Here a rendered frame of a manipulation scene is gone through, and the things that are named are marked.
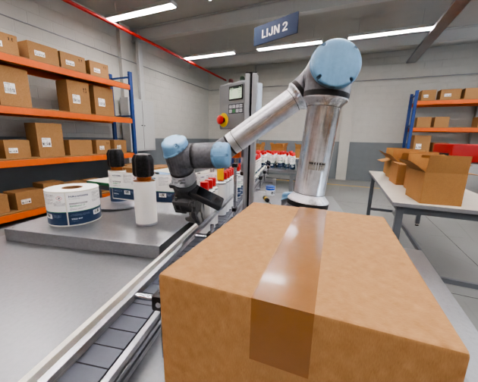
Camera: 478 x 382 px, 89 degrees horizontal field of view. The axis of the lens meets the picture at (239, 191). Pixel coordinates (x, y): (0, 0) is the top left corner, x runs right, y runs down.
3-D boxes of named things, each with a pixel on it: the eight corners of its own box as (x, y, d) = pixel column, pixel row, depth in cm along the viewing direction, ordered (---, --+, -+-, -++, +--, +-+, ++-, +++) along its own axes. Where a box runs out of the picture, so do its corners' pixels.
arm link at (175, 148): (185, 146, 65) (155, 147, 66) (193, 178, 73) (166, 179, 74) (191, 132, 71) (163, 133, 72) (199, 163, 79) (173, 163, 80)
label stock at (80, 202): (111, 214, 117) (108, 184, 114) (76, 228, 98) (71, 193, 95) (76, 211, 121) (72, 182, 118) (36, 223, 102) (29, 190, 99)
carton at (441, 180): (390, 192, 230) (396, 151, 222) (455, 196, 215) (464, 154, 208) (404, 202, 191) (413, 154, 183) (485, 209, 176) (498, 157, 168)
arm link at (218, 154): (232, 141, 77) (198, 142, 79) (227, 141, 66) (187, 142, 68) (233, 166, 79) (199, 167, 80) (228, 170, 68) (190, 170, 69)
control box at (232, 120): (234, 129, 118) (235, 88, 114) (261, 129, 106) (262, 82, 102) (218, 129, 111) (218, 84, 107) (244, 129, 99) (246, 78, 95)
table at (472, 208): (363, 217, 407) (369, 170, 390) (420, 224, 376) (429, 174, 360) (378, 290, 209) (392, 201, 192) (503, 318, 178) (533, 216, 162)
